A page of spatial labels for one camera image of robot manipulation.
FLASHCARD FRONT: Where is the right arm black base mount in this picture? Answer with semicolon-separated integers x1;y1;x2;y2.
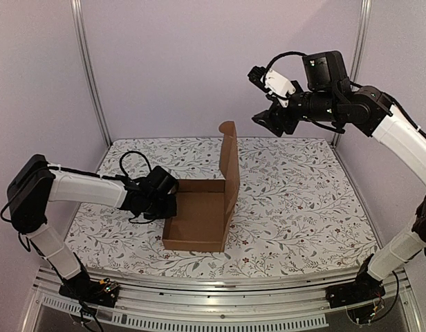
325;255;385;325

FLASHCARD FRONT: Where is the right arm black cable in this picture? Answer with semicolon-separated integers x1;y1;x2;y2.
263;51;426;146

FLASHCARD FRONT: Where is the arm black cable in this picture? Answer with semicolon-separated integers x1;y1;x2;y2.
119;150;151;181
263;51;426;146

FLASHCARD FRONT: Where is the left aluminium frame post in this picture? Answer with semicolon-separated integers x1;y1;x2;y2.
71;0;113;147

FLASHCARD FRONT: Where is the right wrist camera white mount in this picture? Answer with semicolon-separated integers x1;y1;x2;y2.
248;66;297;102

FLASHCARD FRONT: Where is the aluminium frame post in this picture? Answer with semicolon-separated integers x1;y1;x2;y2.
330;0;372;147
71;0;113;147

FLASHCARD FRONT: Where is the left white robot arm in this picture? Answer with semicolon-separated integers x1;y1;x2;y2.
2;154;179;300

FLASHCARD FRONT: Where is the right aluminium frame post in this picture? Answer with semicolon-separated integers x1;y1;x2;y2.
330;0;372;147

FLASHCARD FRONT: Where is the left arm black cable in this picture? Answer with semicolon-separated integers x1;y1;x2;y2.
119;150;151;181

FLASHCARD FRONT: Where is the front aluminium rail base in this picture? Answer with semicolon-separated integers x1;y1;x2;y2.
20;266;425;332

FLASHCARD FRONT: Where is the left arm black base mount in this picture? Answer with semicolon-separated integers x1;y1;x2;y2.
59;271;120;308

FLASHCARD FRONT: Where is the brown cardboard box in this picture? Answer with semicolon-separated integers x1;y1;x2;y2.
162;121;240;252

